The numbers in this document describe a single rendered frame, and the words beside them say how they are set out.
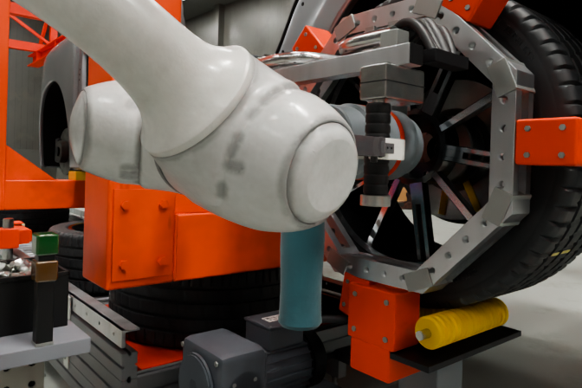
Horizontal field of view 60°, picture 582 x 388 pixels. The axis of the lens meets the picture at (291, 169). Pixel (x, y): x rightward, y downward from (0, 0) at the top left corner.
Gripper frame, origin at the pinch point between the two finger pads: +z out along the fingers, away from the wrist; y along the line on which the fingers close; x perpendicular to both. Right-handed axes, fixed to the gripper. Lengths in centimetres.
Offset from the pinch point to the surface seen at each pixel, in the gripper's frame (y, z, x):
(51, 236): -53, -29, -17
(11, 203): -253, 3, -27
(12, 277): -63, -33, -26
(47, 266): -53, -30, -23
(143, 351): -86, 4, -56
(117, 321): -79, -6, -44
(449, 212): -17, 46, -12
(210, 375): -42, 0, -47
